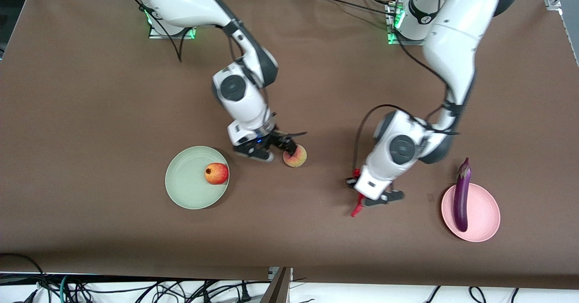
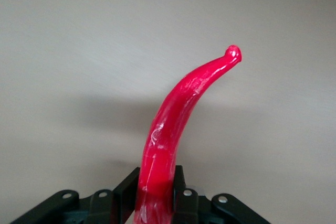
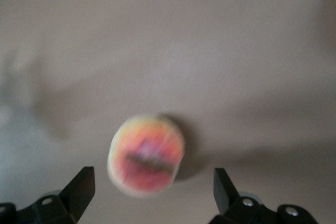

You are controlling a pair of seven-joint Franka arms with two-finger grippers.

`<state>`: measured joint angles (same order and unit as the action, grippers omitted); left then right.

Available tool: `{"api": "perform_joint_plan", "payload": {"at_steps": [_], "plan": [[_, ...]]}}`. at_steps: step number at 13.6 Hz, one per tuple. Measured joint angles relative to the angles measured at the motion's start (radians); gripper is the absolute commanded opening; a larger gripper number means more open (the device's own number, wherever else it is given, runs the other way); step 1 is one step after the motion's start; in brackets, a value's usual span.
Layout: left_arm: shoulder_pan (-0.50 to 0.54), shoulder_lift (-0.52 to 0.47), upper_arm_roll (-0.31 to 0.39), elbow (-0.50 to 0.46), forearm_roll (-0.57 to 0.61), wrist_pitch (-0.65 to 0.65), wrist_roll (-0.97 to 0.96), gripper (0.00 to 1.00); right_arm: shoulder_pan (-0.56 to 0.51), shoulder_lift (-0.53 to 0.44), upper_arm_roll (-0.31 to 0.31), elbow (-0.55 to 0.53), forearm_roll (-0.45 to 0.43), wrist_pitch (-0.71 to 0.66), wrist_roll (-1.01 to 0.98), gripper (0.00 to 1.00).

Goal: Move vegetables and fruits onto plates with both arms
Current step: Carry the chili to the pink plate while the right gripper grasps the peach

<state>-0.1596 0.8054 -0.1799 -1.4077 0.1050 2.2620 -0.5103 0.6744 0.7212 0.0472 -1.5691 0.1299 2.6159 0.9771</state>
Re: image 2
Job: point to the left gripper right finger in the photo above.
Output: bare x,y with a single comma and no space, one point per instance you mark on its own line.
186,205

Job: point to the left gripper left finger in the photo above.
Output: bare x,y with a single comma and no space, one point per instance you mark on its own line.
123,197

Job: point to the red chili pepper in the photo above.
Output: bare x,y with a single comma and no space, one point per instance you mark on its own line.
170,129

